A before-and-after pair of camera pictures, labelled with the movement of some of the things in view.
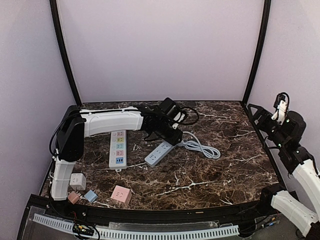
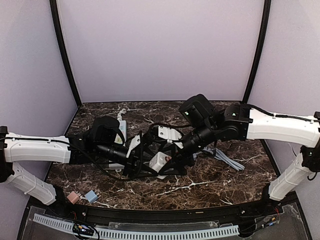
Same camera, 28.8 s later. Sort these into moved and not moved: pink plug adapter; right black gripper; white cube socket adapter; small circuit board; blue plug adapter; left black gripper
Moved: left black gripper; white cube socket adapter; right black gripper
Not moved: pink plug adapter; small circuit board; blue plug adapter
